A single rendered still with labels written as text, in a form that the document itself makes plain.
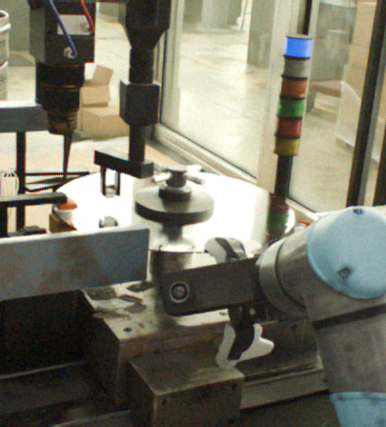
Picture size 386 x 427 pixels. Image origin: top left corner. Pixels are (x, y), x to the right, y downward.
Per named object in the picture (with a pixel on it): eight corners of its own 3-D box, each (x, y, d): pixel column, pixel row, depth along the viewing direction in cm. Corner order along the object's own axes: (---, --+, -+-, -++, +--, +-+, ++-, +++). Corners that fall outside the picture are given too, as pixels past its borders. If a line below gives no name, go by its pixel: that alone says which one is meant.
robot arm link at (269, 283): (279, 313, 73) (268, 225, 74) (260, 318, 77) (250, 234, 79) (353, 307, 75) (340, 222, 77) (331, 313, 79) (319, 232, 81)
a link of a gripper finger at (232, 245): (225, 261, 94) (252, 296, 87) (211, 262, 94) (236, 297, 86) (230, 225, 92) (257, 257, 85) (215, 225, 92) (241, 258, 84)
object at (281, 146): (289, 148, 137) (291, 131, 136) (303, 155, 133) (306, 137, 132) (266, 150, 135) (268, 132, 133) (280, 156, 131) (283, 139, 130)
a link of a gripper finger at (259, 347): (266, 382, 94) (286, 330, 89) (218, 388, 93) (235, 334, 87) (258, 361, 97) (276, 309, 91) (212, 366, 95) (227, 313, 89)
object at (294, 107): (293, 111, 134) (295, 92, 133) (309, 117, 131) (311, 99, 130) (270, 111, 132) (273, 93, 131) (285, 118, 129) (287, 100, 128)
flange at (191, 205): (223, 199, 114) (224, 182, 114) (202, 224, 104) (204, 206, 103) (149, 187, 117) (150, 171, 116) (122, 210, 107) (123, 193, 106)
